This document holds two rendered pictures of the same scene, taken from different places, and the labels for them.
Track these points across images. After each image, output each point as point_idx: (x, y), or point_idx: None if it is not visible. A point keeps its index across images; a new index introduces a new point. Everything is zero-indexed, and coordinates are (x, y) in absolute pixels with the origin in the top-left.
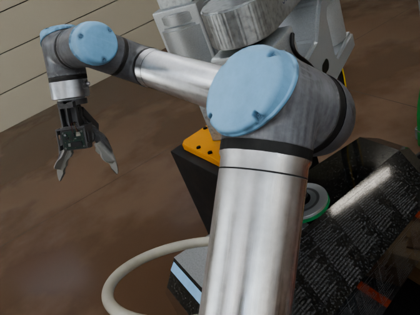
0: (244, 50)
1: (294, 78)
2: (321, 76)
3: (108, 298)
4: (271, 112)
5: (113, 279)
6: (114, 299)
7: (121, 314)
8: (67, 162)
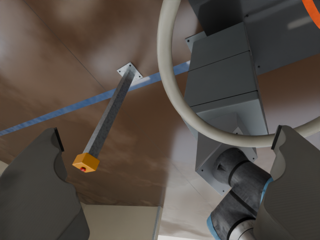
0: None
1: None
2: None
3: (176, 101)
4: None
5: (168, 46)
6: (181, 98)
7: (196, 129)
8: (58, 172)
